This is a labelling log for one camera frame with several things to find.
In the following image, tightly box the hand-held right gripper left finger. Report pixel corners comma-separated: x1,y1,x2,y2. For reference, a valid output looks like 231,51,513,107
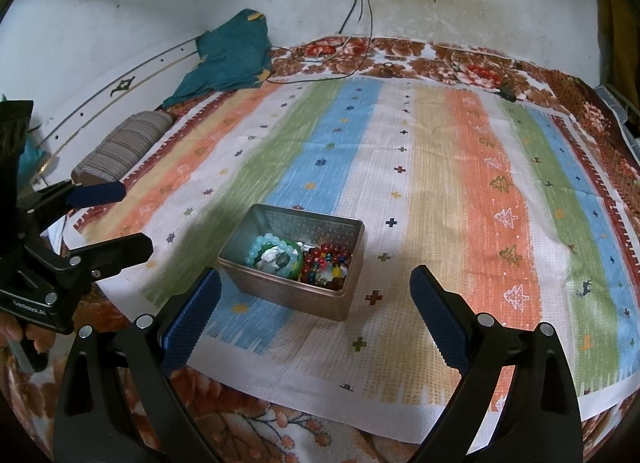
52,267,223,463

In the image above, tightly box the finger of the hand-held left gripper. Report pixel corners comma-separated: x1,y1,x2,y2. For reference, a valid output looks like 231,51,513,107
30,180,126,224
47,232,155,289

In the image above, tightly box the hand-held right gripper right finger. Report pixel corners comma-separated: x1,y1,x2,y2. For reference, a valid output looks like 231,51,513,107
409,264,584,463

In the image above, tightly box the light blue bead bracelet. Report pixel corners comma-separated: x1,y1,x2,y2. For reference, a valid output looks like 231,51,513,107
245,235,301,266

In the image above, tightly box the metal tin box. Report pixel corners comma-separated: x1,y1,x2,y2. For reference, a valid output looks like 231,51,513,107
217,203,365,322

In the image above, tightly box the green jade bangle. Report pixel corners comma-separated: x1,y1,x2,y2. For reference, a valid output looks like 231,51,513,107
255,239,307,278

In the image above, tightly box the multicolour bead bracelet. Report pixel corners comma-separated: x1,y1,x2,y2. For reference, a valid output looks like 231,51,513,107
305,253,347,290

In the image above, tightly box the red bead bracelet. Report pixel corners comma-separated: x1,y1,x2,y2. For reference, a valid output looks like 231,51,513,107
300,242,354,292

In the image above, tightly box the person's left hand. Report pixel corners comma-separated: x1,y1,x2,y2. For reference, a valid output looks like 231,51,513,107
0,314,54,375

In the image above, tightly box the striped pillow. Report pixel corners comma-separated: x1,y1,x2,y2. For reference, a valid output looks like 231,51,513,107
70,112,177,187

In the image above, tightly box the white bed headboard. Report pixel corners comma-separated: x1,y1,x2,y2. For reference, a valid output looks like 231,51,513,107
27,36,203,164

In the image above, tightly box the striped pastel blanket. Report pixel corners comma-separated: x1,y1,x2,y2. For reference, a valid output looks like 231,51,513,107
65,76,640,444

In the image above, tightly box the teal cloth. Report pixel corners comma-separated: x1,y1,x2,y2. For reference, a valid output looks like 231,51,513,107
162,8,274,109

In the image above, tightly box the yellow cloth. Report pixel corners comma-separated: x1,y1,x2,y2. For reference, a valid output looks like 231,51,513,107
597,0,640,90

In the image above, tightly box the black cable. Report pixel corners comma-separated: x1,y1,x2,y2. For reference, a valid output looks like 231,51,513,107
265,33,377,85

